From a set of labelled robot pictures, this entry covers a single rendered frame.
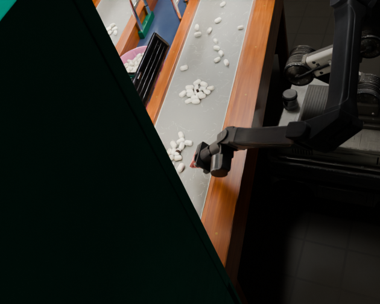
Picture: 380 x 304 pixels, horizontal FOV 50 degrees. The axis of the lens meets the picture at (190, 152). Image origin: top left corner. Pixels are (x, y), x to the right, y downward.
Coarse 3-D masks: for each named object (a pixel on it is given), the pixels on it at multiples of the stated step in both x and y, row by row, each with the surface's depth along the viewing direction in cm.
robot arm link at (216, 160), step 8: (224, 136) 129; (224, 144) 133; (224, 152) 132; (232, 152) 133; (216, 160) 132; (224, 160) 130; (216, 168) 130; (224, 168) 130; (216, 176) 134; (224, 176) 134
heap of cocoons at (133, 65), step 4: (136, 56) 209; (140, 56) 209; (128, 60) 209; (132, 60) 210; (136, 60) 208; (140, 60) 206; (124, 64) 208; (128, 64) 208; (132, 64) 206; (136, 64) 205; (128, 68) 205; (132, 68) 204; (136, 68) 203; (160, 72) 197
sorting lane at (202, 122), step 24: (216, 0) 222; (240, 0) 216; (192, 24) 214; (216, 24) 208; (240, 24) 203; (192, 48) 201; (240, 48) 192; (192, 72) 190; (216, 72) 186; (168, 96) 184; (216, 96) 176; (168, 120) 175; (192, 120) 171; (216, 120) 167; (168, 144) 166; (192, 168) 155; (192, 192) 148
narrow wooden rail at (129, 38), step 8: (152, 0) 244; (136, 8) 234; (144, 8) 234; (152, 8) 244; (144, 16) 235; (128, 24) 226; (136, 24) 226; (128, 32) 221; (136, 32) 226; (120, 40) 218; (128, 40) 218; (136, 40) 226; (120, 48) 213; (128, 48) 218; (120, 56) 210
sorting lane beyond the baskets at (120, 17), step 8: (104, 0) 255; (112, 0) 252; (120, 0) 250; (104, 8) 249; (112, 8) 246; (120, 8) 244; (128, 8) 241; (104, 16) 243; (112, 16) 240; (120, 16) 238; (128, 16) 236; (104, 24) 237; (120, 24) 233; (112, 32) 230; (120, 32) 228; (112, 40) 224
